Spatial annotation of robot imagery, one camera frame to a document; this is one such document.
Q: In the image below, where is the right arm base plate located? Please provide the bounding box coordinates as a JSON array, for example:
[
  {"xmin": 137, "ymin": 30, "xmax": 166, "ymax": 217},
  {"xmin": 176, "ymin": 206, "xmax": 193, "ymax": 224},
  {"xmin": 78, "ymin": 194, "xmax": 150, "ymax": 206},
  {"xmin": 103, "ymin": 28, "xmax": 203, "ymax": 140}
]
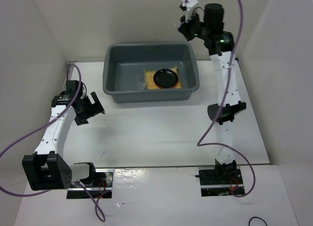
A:
[{"xmin": 195, "ymin": 166, "xmax": 245, "ymax": 197}]

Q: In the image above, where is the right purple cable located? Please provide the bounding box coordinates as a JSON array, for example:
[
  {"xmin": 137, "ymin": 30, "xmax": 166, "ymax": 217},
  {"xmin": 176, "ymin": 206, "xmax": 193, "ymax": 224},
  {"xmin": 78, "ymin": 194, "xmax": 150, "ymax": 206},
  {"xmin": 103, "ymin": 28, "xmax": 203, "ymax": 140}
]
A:
[{"xmin": 182, "ymin": 0, "xmax": 257, "ymax": 199}]

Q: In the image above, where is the woven bamboo placemat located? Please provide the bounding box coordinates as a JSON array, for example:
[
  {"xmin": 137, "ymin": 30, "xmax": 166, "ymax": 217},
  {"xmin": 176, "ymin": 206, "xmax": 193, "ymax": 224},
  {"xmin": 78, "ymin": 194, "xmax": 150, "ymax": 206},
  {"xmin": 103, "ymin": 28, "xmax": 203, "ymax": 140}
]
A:
[{"xmin": 144, "ymin": 66, "xmax": 182, "ymax": 90}]

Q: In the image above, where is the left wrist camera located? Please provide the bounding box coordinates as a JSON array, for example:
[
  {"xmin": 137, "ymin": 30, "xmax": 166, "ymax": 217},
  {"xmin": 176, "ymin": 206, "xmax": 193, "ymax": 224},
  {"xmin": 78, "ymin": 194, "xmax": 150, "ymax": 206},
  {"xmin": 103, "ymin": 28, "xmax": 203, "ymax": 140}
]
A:
[{"xmin": 80, "ymin": 82, "xmax": 87, "ymax": 99}]

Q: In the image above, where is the black round plate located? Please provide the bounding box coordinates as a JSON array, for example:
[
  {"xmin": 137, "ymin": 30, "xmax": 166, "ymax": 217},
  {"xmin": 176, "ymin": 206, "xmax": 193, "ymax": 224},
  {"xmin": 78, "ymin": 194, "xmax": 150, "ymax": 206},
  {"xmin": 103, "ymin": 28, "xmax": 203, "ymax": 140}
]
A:
[{"xmin": 153, "ymin": 68, "xmax": 179, "ymax": 89}]

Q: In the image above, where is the clear glass cup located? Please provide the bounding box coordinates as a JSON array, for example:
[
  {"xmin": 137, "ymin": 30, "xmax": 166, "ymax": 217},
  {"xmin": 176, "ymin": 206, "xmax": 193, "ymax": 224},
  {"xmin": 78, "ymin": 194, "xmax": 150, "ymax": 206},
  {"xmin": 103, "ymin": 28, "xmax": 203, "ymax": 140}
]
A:
[
  {"xmin": 135, "ymin": 75, "xmax": 146, "ymax": 84},
  {"xmin": 137, "ymin": 83, "xmax": 146, "ymax": 90}
]

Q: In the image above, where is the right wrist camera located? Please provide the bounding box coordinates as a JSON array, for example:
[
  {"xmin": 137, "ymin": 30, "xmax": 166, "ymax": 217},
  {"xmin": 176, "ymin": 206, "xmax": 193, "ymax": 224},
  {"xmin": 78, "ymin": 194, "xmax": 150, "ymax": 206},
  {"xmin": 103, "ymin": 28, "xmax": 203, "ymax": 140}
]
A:
[{"xmin": 180, "ymin": 0, "xmax": 199, "ymax": 23}]

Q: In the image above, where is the black cable loop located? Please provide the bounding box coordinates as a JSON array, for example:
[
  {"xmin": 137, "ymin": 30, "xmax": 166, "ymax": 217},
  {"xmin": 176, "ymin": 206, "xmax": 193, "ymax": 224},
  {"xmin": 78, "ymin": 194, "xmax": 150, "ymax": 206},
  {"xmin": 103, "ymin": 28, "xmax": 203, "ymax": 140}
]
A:
[{"xmin": 249, "ymin": 216, "xmax": 268, "ymax": 226}]

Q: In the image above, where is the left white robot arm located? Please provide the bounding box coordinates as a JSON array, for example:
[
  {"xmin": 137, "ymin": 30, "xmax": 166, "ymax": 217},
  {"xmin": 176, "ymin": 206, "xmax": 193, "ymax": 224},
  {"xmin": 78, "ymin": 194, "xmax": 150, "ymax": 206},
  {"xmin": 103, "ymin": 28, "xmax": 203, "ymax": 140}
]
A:
[{"xmin": 22, "ymin": 80, "xmax": 105, "ymax": 191}]

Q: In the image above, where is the grey plastic bin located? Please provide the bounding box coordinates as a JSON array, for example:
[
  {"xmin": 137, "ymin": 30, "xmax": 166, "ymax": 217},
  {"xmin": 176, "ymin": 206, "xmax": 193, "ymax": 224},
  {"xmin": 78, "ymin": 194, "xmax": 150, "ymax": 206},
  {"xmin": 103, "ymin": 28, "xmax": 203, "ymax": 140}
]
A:
[{"xmin": 103, "ymin": 42, "xmax": 200, "ymax": 103}]

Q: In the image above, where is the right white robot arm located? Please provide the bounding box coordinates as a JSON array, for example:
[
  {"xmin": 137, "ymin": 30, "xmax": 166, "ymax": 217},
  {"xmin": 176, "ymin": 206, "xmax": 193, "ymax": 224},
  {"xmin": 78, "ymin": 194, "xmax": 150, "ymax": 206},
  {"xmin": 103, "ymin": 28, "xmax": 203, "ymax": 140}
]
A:
[{"xmin": 178, "ymin": 1, "xmax": 246, "ymax": 183}]

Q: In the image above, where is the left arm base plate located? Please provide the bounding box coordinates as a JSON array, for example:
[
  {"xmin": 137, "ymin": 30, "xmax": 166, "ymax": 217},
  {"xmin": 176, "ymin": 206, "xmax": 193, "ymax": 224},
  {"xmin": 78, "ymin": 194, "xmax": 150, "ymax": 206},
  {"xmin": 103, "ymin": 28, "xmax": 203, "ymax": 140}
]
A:
[{"xmin": 66, "ymin": 168, "xmax": 114, "ymax": 200}]

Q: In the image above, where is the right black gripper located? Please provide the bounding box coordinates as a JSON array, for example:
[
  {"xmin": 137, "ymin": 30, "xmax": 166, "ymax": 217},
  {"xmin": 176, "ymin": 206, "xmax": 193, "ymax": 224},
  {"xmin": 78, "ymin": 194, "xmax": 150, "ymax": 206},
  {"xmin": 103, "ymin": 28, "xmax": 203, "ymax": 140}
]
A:
[{"xmin": 177, "ymin": 9, "xmax": 208, "ymax": 42}]

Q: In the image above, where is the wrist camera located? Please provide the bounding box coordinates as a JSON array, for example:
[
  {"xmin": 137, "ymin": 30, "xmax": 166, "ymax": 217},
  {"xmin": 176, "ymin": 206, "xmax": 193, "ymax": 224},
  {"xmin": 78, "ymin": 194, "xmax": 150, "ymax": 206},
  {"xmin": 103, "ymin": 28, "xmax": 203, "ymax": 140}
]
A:
[
  {"xmin": 80, "ymin": 82, "xmax": 87, "ymax": 99},
  {"xmin": 180, "ymin": 0, "xmax": 199, "ymax": 23}
]

